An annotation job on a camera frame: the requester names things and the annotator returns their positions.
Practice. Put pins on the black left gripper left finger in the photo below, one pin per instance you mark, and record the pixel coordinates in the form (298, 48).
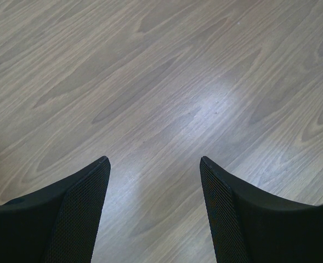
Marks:
(58, 223)

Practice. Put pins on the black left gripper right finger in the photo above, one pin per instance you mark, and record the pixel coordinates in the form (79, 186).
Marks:
(251, 225)

